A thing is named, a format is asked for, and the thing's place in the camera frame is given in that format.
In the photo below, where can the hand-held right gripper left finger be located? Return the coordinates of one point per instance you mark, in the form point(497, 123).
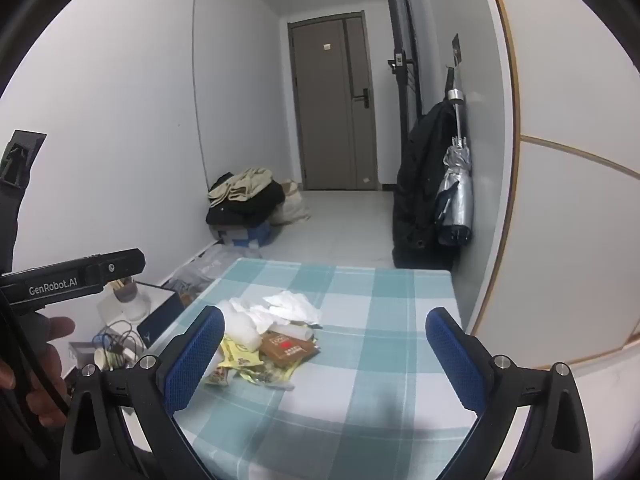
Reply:
point(192, 355)

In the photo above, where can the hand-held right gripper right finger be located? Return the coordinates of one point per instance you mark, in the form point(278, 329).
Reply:
point(452, 355)

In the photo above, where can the large yellow snack packet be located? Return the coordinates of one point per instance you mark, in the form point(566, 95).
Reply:
point(245, 357)

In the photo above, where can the brown snack packet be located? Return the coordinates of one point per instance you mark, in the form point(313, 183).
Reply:
point(285, 347)

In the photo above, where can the person's left hand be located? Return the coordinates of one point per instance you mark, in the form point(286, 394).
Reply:
point(57, 329)

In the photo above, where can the small yellow wrapper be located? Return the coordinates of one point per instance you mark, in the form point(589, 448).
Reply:
point(217, 376)

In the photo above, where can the dark tablet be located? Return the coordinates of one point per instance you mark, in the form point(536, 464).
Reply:
point(162, 317)

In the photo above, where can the white crumpled plastic bag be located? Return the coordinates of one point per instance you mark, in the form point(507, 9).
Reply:
point(237, 322)

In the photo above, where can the white side table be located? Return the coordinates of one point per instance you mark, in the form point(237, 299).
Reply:
point(107, 312)

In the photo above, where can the grey cup with sticks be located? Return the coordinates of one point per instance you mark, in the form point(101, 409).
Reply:
point(132, 302)

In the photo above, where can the teal checked tablecloth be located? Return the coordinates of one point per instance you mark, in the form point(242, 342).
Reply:
point(360, 310)

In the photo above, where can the white crumpled tissue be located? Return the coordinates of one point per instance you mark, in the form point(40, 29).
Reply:
point(290, 307)

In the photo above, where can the blue cardboard box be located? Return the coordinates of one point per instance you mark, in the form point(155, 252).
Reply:
point(255, 235)

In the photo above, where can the black clothes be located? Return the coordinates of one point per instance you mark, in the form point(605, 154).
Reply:
point(240, 214)

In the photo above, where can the silver folded umbrella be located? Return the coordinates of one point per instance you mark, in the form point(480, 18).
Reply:
point(460, 195)

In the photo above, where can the black hanging coat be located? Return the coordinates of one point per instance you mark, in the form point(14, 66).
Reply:
point(420, 185)

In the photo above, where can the white tote bag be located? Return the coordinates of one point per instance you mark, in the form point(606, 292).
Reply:
point(292, 207)

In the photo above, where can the beige clothes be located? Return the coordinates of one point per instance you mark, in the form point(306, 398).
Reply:
point(245, 182)

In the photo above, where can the grey door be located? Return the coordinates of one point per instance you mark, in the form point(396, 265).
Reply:
point(325, 110)

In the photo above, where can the black metal rack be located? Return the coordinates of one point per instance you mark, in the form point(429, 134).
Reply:
point(396, 62)

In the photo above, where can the black wall hook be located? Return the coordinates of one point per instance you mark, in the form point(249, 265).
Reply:
point(455, 47)

